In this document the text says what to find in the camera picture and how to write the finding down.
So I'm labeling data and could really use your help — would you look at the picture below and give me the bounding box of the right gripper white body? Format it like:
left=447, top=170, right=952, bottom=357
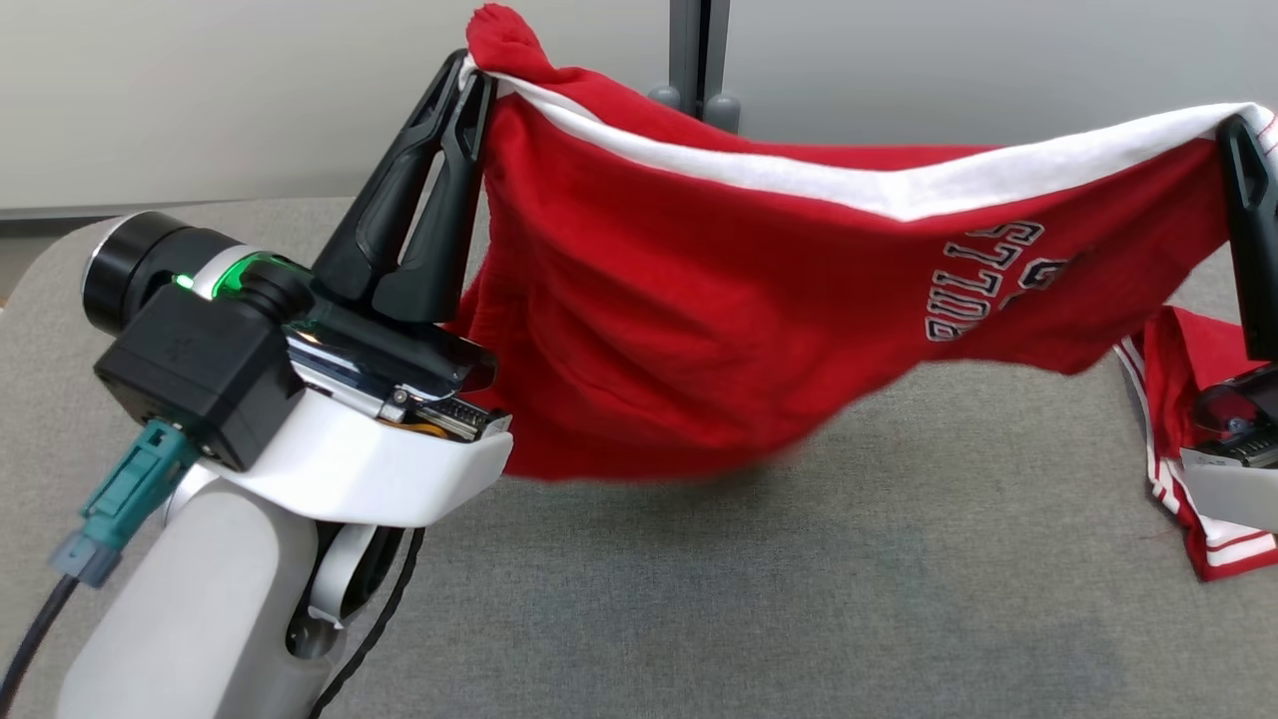
left=1181, top=361, right=1278, bottom=532

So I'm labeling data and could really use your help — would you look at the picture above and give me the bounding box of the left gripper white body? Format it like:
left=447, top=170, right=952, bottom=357
left=85, top=210, right=513, bottom=528

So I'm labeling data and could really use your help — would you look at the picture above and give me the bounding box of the grey metal partition post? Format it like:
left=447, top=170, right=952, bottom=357
left=649, top=0, right=740, bottom=136

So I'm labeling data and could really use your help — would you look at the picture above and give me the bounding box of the red Bulls garment white band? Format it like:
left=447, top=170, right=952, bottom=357
left=451, top=3, right=1278, bottom=483

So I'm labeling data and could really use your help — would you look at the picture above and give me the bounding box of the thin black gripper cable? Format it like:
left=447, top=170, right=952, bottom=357
left=305, top=524, right=428, bottom=719

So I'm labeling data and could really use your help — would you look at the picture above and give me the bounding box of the red shirt with striped hem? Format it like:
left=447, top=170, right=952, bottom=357
left=1111, top=305, right=1278, bottom=583

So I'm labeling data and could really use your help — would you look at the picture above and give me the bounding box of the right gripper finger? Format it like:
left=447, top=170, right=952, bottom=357
left=1216, top=113, right=1278, bottom=362

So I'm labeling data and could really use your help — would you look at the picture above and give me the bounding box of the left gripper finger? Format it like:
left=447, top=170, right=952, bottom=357
left=313, top=48, right=472, bottom=303
left=377, top=72, right=498, bottom=323

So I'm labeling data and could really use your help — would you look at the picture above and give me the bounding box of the teal plug black camera cable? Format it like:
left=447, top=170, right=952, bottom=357
left=0, top=419, right=201, bottom=719

